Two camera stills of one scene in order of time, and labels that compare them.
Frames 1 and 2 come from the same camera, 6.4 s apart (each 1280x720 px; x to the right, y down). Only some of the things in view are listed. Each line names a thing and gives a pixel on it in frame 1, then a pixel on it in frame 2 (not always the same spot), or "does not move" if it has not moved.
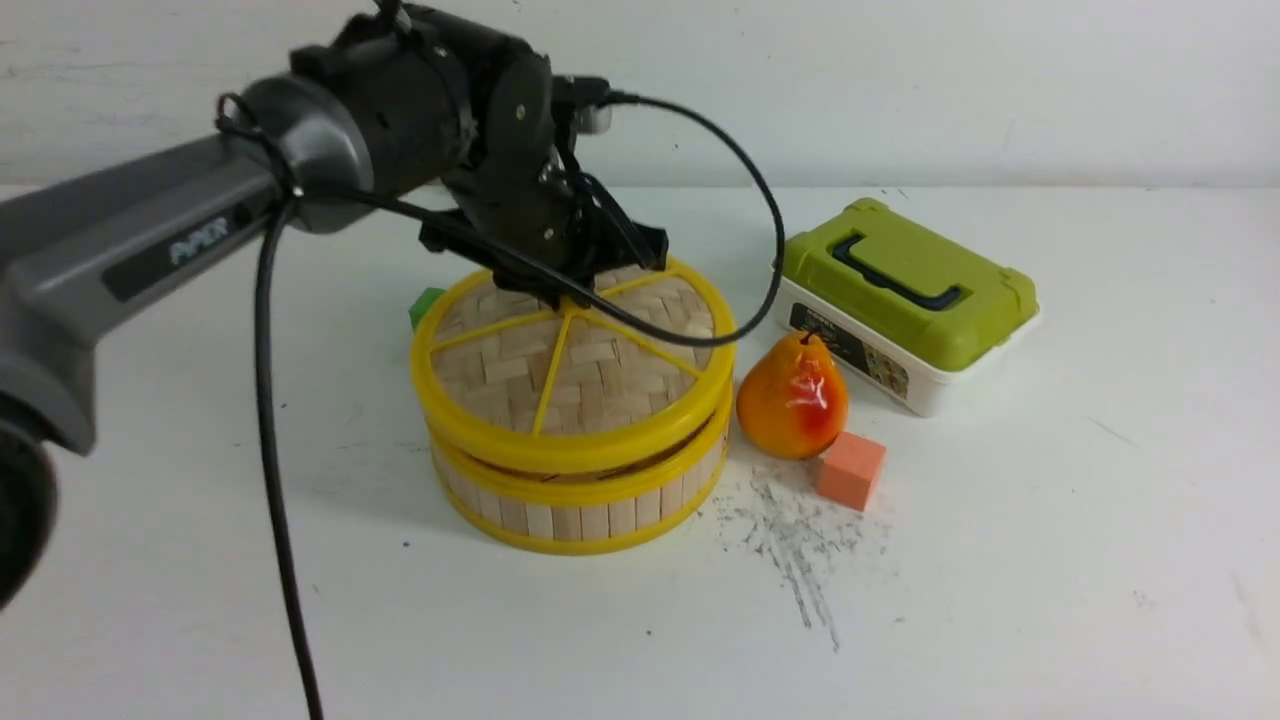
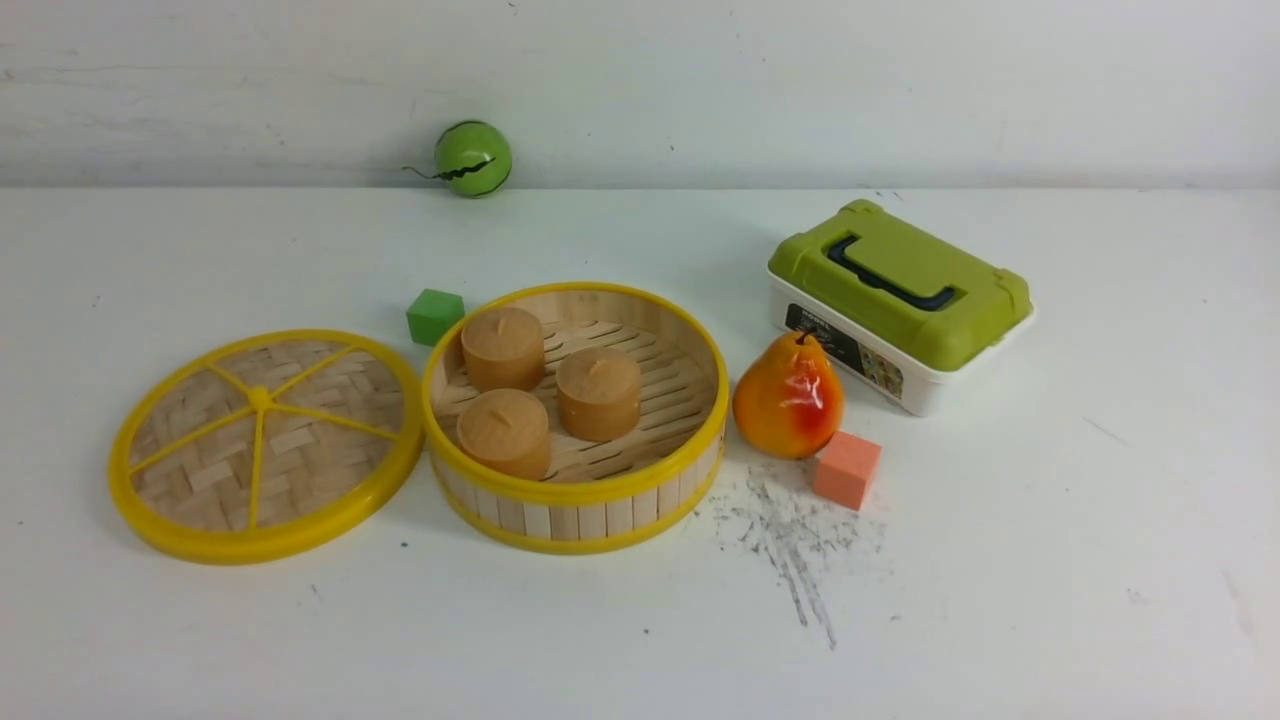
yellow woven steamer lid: (514, 381) to (266, 448)
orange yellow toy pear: (792, 400) does not move
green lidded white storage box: (906, 311) does not move
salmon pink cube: (847, 469) does not move
